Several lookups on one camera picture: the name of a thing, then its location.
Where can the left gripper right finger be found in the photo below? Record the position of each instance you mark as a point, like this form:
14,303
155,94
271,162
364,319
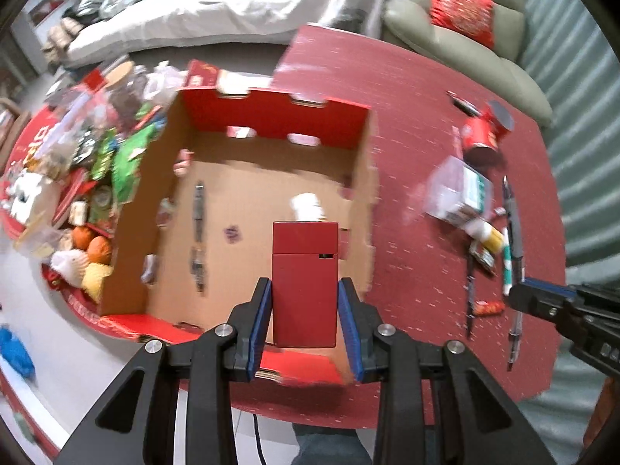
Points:
438,403

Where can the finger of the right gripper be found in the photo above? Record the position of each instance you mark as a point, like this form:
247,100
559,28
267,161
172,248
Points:
539,298

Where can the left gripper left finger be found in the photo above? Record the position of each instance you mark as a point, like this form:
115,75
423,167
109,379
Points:
134,420

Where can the teal white glue stick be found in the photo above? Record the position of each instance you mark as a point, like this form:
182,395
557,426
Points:
507,276

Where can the grey grip gel pen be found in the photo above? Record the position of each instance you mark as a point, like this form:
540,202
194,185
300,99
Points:
517,263

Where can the clear plastic container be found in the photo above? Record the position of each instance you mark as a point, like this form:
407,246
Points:
435,186

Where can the small red box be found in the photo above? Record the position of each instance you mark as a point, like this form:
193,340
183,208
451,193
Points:
305,284

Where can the red lighter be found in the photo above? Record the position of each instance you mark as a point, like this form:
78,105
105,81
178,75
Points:
488,308

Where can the black marker pen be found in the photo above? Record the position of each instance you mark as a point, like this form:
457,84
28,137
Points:
469,318

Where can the small patterned packet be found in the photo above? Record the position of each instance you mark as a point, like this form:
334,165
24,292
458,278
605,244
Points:
483,257

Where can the yellow label pill bottle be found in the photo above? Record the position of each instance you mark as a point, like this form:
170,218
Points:
486,234

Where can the green white medicine box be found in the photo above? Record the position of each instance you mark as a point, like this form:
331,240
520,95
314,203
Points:
467,195

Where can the pen inside box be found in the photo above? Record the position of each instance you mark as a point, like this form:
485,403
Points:
198,217

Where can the red cardboard box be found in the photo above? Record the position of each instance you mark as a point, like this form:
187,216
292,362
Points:
253,152

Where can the red can lying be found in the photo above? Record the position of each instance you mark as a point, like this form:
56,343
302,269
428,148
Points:
479,143

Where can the red paper cup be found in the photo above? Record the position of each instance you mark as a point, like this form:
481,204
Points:
499,117

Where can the small white bottle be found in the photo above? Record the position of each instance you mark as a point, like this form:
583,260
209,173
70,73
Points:
307,208

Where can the red snack tray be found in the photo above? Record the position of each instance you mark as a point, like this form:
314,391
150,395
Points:
134,324

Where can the red cushion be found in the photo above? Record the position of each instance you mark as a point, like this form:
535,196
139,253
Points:
470,18

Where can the green sofa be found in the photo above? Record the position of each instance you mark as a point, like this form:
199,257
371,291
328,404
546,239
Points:
407,23

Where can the white blanket bed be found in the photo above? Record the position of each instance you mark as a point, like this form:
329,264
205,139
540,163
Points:
91,31

